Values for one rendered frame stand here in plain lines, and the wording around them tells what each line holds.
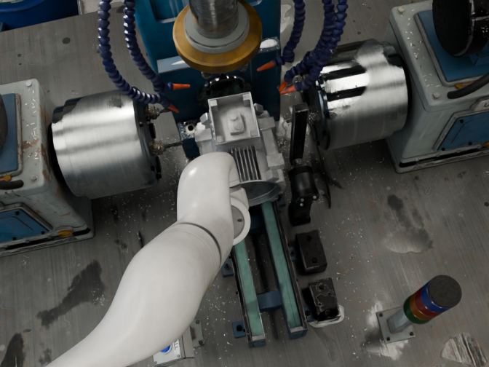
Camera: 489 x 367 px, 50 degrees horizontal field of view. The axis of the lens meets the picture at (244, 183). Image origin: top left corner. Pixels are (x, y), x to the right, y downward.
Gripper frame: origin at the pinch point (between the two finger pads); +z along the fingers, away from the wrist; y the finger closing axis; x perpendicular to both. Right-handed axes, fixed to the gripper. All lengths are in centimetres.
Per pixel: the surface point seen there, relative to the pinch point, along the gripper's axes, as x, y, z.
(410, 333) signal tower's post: -44, 39, 6
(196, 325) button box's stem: -32.9, -13.5, 13.5
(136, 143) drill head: 15.5, -16.5, 2.6
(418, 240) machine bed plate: -25, 49, 19
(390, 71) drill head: 20.0, 43.2, 3.0
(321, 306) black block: -32.7, 18.4, 7.4
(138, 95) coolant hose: 25.3, -13.0, -3.2
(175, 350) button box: -26.8, -15.6, -14.0
